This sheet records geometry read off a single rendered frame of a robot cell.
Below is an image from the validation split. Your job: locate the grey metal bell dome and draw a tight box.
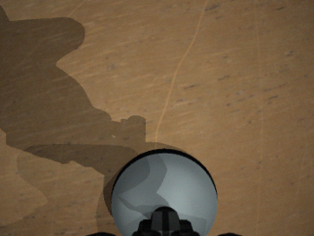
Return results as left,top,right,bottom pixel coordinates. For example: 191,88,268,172
111,148,218,236

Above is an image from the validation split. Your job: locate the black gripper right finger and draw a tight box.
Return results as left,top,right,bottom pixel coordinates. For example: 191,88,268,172
165,212,242,236

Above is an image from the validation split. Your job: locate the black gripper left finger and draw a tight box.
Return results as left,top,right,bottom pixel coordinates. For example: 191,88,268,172
86,212,166,236

